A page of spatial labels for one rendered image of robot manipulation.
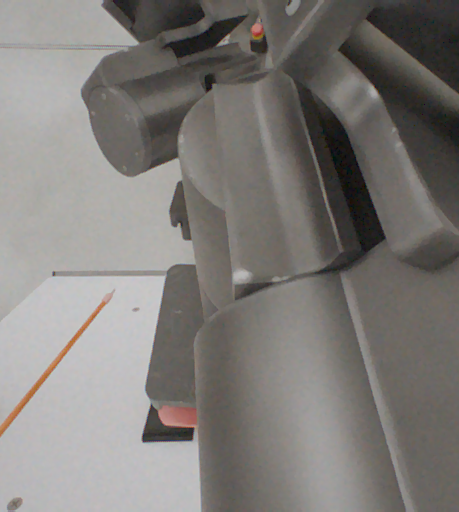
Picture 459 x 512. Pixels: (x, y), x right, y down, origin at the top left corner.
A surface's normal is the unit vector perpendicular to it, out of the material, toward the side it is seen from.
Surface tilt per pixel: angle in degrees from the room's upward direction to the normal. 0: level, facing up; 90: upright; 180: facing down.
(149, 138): 65
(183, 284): 20
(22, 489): 48
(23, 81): 0
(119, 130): 59
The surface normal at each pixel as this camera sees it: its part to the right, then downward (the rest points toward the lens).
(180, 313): -0.03, -0.58
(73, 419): -0.08, -0.90
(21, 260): -0.17, -0.28
